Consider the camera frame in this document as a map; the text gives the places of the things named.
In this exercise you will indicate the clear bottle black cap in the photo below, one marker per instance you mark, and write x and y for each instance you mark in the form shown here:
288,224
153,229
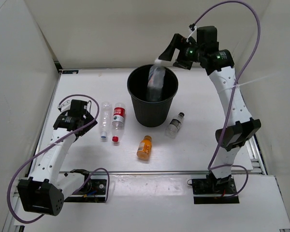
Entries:
175,125

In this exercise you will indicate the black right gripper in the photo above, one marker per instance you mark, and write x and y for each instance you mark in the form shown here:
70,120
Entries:
179,41

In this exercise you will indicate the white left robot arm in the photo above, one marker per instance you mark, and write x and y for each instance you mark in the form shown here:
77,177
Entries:
43,192

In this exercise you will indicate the clear bottle white cap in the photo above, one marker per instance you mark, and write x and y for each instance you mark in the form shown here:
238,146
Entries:
155,81

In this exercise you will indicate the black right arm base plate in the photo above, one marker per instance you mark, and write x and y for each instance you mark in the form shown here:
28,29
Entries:
203,192

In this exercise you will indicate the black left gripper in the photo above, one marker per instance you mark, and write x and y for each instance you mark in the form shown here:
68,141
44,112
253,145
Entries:
88,118

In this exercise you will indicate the orange juice bottle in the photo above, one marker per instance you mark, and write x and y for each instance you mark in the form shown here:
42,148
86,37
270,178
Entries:
144,148

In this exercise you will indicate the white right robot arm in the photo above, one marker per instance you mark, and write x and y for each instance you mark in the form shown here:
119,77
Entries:
239,124

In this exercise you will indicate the white zip tie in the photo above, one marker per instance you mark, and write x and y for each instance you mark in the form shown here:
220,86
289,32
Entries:
256,80

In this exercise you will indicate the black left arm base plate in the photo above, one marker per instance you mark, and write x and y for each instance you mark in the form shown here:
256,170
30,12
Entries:
94,192

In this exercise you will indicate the black plastic waste bin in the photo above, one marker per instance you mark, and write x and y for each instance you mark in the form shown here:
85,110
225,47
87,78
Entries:
151,114

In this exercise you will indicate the clear bottle blue cap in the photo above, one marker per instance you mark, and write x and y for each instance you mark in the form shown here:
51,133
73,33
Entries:
105,119

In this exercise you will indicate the clear bottle red label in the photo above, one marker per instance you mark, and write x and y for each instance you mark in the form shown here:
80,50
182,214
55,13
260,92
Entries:
117,125

